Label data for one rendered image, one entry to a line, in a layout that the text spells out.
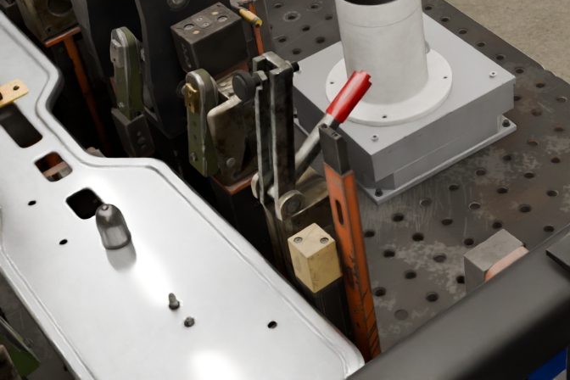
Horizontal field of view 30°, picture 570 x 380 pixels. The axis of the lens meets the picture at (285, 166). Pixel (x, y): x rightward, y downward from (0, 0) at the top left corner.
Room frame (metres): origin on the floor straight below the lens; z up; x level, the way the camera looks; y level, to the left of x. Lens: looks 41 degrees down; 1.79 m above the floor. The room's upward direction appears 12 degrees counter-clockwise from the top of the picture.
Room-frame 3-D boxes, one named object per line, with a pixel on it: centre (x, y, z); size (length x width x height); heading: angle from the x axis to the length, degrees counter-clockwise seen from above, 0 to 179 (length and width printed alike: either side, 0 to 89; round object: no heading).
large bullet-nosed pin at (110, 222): (0.84, 0.19, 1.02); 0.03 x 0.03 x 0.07
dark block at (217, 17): (1.04, 0.06, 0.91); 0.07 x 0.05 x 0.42; 117
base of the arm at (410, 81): (1.26, -0.18, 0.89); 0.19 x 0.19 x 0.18
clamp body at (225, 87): (0.97, 0.05, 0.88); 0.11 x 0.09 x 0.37; 117
